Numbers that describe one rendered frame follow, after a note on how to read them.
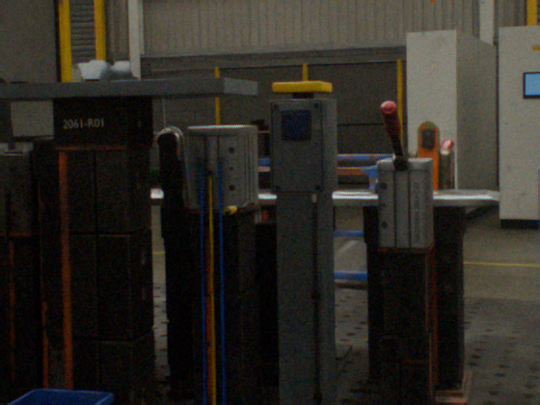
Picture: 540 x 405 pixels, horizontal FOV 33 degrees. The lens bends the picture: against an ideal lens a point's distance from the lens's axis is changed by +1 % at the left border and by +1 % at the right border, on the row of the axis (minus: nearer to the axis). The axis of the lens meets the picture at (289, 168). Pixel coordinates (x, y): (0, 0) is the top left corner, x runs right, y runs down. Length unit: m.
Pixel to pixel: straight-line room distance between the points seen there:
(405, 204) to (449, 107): 8.03
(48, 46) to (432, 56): 5.01
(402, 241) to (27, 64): 3.92
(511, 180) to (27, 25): 5.57
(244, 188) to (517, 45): 8.01
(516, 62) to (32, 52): 5.44
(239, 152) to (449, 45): 8.04
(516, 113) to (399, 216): 7.99
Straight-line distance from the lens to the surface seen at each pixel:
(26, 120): 4.93
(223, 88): 1.03
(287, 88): 1.05
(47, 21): 5.16
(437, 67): 9.24
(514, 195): 9.19
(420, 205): 1.18
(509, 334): 1.80
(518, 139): 9.16
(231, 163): 1.23
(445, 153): 1.52
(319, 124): 1.04
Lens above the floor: 1.11
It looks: 3 degrees down
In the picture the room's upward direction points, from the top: 1 degrees counter-clockwise
